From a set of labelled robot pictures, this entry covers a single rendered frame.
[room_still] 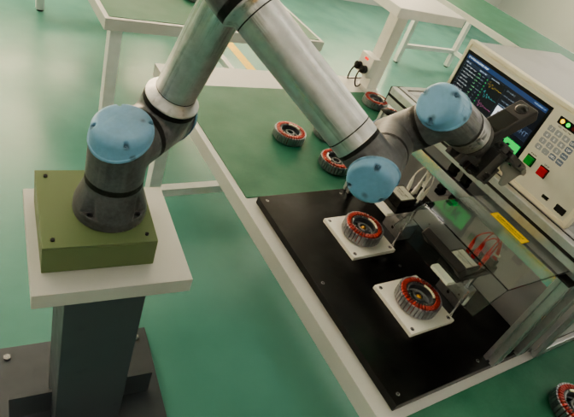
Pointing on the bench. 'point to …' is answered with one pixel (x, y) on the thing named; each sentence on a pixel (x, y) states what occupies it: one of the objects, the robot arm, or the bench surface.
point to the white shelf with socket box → (421, 1)
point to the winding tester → (540, 59)
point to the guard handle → (445, 252)
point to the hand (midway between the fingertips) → (512, 160)
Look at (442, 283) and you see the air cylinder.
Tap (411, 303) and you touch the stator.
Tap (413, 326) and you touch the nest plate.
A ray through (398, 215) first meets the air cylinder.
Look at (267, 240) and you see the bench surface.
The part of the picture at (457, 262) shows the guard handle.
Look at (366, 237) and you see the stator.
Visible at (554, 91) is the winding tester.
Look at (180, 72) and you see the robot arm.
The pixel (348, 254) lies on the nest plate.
